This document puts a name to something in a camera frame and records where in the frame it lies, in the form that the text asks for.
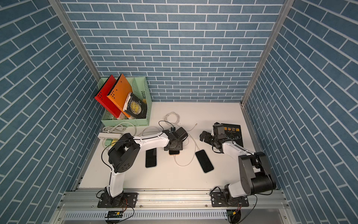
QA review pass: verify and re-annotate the phone with light blue case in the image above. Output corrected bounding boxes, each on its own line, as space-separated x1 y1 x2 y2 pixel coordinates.
145 148 157 168

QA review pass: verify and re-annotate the small black controller board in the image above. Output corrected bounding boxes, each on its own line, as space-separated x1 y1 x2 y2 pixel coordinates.
105 211 124 219

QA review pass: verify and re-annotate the mint green perforated basket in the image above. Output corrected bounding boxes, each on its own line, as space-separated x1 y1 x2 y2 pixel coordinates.
98 77 152 127

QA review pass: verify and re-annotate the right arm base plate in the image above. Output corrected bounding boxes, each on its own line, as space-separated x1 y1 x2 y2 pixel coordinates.
210 191 249 208

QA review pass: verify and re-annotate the red folder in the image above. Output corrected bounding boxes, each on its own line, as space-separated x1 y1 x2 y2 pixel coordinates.
94 75 122 119

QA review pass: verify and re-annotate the power strip white cord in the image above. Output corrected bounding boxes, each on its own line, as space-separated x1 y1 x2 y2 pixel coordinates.
102 122 138 133

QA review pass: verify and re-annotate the orange folder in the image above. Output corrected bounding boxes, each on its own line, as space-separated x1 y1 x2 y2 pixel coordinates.
107 74 132 119

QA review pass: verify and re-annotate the aluminium front rail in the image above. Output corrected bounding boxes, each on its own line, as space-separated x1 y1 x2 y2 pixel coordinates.
58 189 289 211

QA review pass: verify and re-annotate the yellow charger plug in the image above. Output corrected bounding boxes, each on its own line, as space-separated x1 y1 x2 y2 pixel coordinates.
111 139 118 146

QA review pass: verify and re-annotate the Moon and Sixpence book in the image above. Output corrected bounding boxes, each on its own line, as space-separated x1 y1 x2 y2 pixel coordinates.
123 92 147 119

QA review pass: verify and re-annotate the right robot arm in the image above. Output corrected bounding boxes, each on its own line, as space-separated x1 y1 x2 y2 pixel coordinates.
200 122 277 201

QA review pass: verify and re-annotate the phone with pink case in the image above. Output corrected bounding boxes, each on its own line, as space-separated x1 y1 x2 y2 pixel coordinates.
169 150 180 155

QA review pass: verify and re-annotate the black phone dark case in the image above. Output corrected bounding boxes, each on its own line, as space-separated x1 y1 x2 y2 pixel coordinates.
195 150 214 173

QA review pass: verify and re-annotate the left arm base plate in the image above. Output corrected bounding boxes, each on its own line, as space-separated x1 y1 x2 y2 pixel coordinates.
97 192 138 208

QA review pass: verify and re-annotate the white charging cable loop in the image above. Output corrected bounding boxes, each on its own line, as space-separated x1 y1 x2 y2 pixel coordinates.
173 137 196 168

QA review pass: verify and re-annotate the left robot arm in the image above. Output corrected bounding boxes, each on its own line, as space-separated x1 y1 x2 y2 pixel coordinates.
106 127 188 198

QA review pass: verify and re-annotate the black Murphy's law book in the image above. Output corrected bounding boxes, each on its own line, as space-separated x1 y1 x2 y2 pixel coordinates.
223 123 244 147

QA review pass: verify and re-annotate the green charger plug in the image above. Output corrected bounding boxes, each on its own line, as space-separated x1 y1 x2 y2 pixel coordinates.
103 139 112 147

